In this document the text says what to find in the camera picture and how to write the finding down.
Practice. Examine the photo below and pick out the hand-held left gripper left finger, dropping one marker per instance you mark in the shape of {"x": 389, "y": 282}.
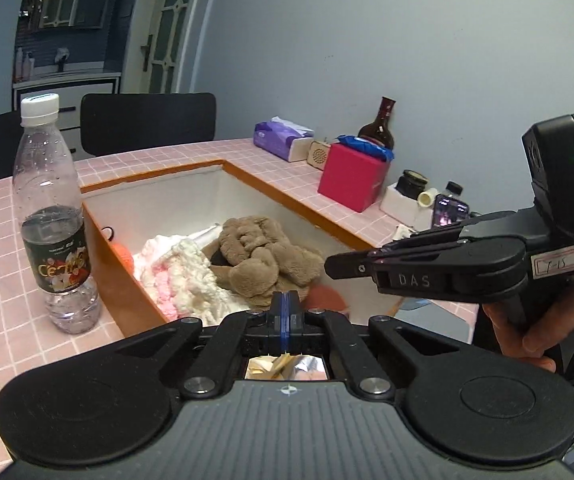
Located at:
{"x": 277, "y": 322}

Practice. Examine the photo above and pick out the white open box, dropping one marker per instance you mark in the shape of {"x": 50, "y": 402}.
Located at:
{"x": 397, "y": 206}

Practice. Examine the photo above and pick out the white glass-panel door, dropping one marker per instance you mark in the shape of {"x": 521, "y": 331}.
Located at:
{"x": 167, "y": 25}

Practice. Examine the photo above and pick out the person's right hand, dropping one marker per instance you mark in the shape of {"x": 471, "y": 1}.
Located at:
{"x": 552, "y": 320}

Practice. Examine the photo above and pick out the orange ball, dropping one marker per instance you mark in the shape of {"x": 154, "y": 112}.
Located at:
{"x": 122, "y": 256}

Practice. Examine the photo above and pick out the brown plush toy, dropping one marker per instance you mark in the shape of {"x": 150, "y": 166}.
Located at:
{"x": 262, "y": 260}

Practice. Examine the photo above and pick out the pink-red box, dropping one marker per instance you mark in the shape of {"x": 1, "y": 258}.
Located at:
{"x": 347, "y": 175}

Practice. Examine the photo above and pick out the small clear bottle black cap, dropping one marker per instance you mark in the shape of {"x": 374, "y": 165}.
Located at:
{"x": 452, "y": 191}

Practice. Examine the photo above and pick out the yellow snack packet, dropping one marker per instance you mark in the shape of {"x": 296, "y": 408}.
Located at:
{"x": 267, "y": 366}

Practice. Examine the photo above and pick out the cream chunky knitted cloth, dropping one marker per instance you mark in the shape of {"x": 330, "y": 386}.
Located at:
{"x": 197, "y": 280}

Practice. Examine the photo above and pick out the clear plastic water bottle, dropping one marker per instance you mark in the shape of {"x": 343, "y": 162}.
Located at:
{"x": 47, "y": 185}

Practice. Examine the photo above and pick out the pink toiletry bottle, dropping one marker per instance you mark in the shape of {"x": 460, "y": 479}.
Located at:
{"x": 19, "y": 65}
{"x": 29, "y": 66}

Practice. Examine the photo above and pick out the red-brown sponge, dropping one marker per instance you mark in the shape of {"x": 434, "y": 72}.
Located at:
{"x": 324, "y": 297}

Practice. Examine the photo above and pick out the blue packet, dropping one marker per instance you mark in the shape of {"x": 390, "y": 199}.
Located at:
{"x": 362, "y": 144}

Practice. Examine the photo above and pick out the purple tissue pack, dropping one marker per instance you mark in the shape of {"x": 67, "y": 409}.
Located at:
{"x": 282, "y": 137}

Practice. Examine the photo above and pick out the white pink fluffy cloth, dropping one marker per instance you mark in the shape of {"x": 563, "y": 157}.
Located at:
{"x": 154, "y": 260}

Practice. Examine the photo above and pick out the small wooden speaker box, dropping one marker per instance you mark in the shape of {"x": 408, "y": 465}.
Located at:
{"x": 319, "y": 154}

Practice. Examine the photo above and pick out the white sink cabinet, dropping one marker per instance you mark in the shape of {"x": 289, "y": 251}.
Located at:
{"x": 67, "y": 90}

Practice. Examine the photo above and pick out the brown glass bottle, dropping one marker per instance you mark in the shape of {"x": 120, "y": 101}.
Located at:
{"x": 379, "y": 130}

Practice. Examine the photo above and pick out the black jar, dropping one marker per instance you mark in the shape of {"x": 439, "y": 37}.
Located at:
{"x": 411, "y": 185}

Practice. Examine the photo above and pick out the orange storage box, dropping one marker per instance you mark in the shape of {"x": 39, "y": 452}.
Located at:
{"x": 247, "y": 195}

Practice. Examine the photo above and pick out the sink faucet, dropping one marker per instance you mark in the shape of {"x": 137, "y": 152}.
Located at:
{"x": 63, "y": 57}

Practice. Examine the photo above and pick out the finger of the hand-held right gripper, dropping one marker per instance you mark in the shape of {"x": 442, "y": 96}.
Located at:
{"x": 447, "y": 230}
{"x": 357, "y": 265}

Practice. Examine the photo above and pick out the white tube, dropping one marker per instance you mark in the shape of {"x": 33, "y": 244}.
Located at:
{"x": 427, "y": 197}

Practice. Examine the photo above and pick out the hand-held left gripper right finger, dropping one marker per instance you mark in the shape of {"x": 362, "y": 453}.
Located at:
{"x": 292, "y": 322}

